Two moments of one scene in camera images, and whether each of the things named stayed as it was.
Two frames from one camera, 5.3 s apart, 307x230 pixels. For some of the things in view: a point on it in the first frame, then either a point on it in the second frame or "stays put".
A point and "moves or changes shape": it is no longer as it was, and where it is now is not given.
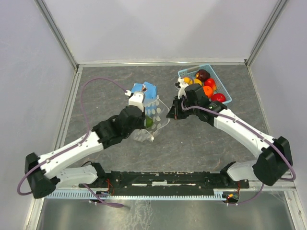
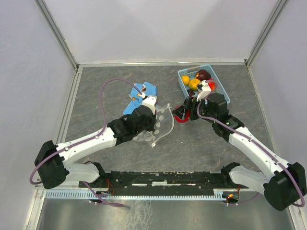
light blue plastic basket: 191,72 stays put
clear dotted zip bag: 155,118 moves or changes shape
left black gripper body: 140,124 → 149,125
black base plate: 166,179 stays put
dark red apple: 202,74 stays put
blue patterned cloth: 151,92 stays put
